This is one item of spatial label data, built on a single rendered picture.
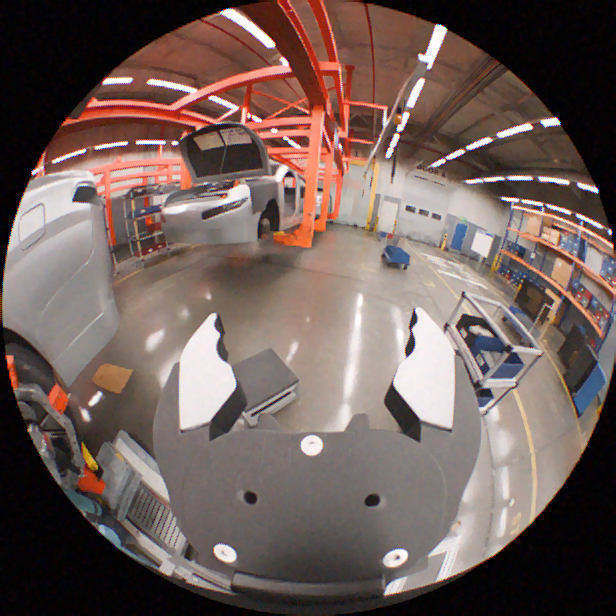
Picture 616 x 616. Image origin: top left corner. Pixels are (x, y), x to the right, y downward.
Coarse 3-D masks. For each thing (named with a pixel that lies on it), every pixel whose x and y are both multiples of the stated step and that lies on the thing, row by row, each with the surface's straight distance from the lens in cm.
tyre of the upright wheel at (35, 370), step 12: (12, 348) 118; (24, 348) 120; (24, 360) 109; (36, 360) 115; (24, 372) 104; (36, 372) 105; (48, 372) 117; (48, 384) 106; (60, 384) 131; (48, 396) 108; (72, 420) 116; (72, 456) 129
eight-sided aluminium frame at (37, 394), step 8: (24, 384) 102; (32, 384) 103; (16, 392) 100; (24, 392) 99; (32, 392) 98; (40, 392) 99; (32, 400) 100; (40, 400) 99; (48, 400) 105; (48, 408) 101; (56, 416) 104; (64, 416) 109; (64, 424) 107; (72, 432) 109; (72, 440) 112; (72, 448) 120; (80, 456) 118; (80, 464) 121; (72, 472) 126; (64, 480) 133; (72, 480) 127; (72, 488) 131
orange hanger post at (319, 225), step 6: (330, 156) 510; (330, 162) 506; (330, 168) 503; (330, 174) 500; (324, 180) 500; (330, 180) 505; (324, 186) 498; (324, 192) 496; (324, 198) 496; (324, 204) 495; (324, 210) 496; (324, 216) 496; (318, 222) 502; (324, 222) 498; (318, 228) 502; (324, 228) 499
